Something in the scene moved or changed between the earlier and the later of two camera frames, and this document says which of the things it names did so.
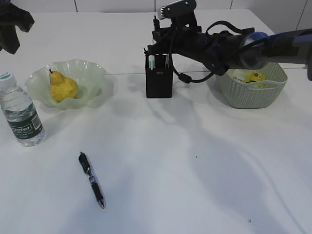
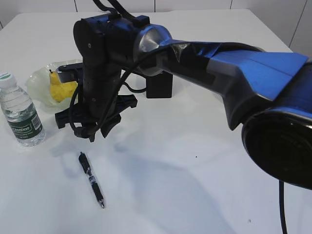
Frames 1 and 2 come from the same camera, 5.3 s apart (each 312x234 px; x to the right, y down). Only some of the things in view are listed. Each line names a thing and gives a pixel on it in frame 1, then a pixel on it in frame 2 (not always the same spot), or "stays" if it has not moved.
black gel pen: x=87 y=170 stays
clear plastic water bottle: x=20 y=112 stays
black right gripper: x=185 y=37 to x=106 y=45
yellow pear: x=61 y=87 stays
